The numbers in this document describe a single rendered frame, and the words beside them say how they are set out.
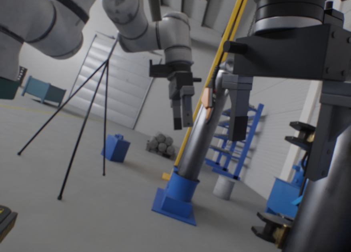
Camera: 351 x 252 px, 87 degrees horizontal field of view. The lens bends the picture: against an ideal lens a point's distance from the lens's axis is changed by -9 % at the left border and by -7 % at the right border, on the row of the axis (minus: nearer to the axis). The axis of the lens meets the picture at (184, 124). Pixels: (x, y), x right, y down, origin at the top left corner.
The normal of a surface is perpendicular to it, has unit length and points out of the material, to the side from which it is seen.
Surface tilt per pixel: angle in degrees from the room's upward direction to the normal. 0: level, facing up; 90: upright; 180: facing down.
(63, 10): 94
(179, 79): 83
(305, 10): 106
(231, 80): 114
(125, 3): 93
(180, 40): 84
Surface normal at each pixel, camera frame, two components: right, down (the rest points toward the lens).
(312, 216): -0.86, -0.35
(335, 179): -0.69, -0.30
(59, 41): 0.77, 0.63
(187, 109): 0.23, 0.42
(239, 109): 0.43, 0.24
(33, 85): 0.10, -0.02
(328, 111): -0.90, 0.06
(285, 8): -0.51, 0.18
